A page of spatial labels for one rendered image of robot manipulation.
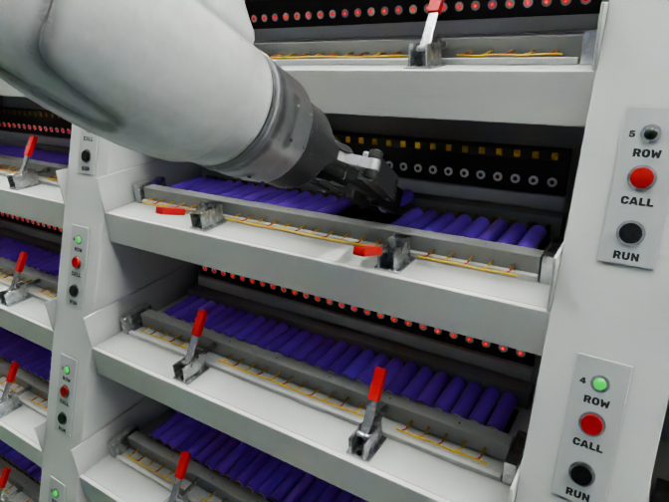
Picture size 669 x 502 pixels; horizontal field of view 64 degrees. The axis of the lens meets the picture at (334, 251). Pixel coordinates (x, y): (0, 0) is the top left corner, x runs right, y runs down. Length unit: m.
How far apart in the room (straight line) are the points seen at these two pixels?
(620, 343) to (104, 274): 0.67
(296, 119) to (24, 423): 0.83
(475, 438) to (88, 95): 0.48
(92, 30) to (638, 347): 0.43
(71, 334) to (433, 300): 0.58
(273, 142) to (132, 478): 0.65
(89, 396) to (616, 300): 0.72
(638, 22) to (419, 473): 0.44
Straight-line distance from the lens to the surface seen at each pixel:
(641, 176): 0.47
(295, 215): 0.64
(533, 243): 0.58
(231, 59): 0.33
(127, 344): 0.85
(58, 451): 0.98
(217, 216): 0.70
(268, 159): 0.38
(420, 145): 0.69
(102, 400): 0.92
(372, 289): 0.55
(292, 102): 0.38
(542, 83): 0.51
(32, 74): 0.30
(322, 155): 0.43
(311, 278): 0.59
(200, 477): 0.84
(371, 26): 0.78
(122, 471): 0.93
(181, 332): 0.81
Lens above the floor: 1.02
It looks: 6 degrees down
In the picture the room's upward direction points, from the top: 8 degrees clockwise
